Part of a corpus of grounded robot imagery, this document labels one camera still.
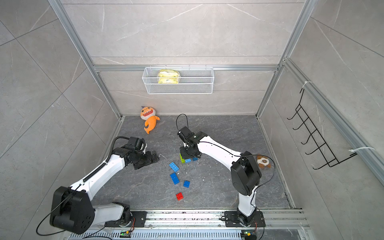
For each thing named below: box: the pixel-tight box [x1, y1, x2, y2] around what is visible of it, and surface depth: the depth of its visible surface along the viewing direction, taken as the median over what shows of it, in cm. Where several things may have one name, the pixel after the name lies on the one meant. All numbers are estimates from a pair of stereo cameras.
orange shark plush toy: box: [140, 106, 160, 135], surface depth 113 cm
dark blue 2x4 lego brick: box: [170, 172, 180, 185], surface depth 87 cm
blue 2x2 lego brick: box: [183, 180, 191, 188], surface depth 85 cm
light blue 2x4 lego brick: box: [168, 161, 180, 172], surface depth 92 cm
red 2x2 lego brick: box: [175, 192, 184, 201], surface depth 81 cm
